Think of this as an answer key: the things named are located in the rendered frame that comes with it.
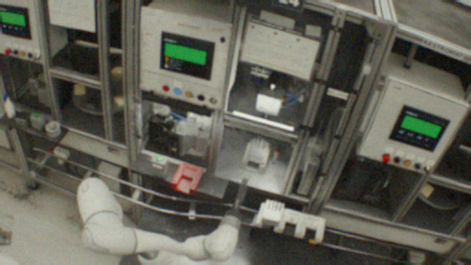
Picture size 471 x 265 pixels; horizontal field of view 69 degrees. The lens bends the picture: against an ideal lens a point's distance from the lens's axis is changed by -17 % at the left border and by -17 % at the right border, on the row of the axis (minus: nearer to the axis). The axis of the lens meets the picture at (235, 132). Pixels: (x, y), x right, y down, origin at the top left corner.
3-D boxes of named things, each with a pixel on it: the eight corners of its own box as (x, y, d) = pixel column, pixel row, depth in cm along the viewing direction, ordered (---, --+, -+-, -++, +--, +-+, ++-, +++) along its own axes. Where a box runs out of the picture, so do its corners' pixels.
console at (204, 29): (137, 92, 194) (138, 9, 164) (160, 63, 215) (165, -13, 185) (217, 114, 190) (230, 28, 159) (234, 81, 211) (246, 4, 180)
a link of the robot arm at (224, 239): (227, 220, 167) (207, 228, 175) (217, 249, 156) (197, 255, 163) (245, 234, 171) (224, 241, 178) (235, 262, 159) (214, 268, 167)
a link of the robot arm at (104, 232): (141, 242, 129) (128, 212, 137) (94, 240, 116) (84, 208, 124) (127, 262, 134) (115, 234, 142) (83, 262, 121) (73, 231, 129)
